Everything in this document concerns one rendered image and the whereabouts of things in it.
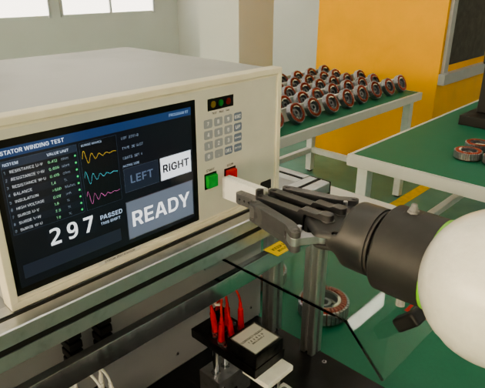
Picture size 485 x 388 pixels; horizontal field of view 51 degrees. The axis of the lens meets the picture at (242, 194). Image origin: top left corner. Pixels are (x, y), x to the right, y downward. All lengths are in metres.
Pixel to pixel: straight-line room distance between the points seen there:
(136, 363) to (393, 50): 3.60
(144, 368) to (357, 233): 0.54
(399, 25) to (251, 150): 3.49
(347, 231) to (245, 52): 4.07
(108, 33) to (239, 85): 7.32
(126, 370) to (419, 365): 0.55
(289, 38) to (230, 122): 6.46
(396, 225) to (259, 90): 0.32
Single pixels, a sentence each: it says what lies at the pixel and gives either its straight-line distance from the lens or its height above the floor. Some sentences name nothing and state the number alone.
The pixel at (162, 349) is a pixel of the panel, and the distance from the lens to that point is 0.95.
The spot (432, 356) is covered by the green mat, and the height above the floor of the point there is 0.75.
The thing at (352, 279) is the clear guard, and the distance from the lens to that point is 0.71.
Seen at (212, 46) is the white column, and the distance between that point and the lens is 4.73.
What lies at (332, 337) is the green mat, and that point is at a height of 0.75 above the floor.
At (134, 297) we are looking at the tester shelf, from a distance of 0.64.
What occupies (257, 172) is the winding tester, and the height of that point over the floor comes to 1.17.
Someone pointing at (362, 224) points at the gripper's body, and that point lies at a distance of 0.53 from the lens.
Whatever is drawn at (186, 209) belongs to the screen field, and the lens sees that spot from 0.68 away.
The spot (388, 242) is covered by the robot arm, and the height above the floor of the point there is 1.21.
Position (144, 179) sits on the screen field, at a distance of 0.63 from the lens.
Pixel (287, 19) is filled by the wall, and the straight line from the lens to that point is 7.15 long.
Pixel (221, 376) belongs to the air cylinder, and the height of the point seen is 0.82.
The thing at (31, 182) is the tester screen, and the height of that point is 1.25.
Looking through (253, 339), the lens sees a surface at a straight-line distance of 0.82.
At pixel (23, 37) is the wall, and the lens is 7.41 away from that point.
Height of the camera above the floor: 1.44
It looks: 23 degrees down
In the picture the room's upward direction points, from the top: straight up
